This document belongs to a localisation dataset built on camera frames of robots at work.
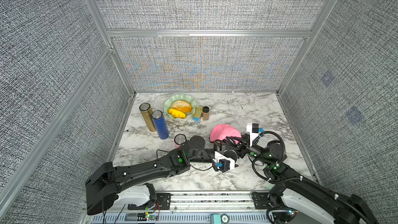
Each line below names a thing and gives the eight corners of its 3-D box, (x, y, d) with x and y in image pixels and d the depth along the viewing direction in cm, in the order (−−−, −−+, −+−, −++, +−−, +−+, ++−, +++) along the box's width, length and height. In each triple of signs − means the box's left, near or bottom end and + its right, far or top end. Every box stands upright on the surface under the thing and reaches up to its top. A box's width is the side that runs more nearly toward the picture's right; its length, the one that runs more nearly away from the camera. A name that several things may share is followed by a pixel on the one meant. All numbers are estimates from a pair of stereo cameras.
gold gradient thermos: (147, 132, 100) (137, 111, 83) (149, 124, 104) (140, 102, 87) (157, 132, 100) (149, 111, 83) (159, 124, 104) (151, 102, 87)
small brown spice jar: (202, 120, 105) (203, 111, 97) (202, 115, 108) (203, 106, 100) (208, 120, 105) (209, 111, 97) (208, 115, 108) (209, 106, 100)
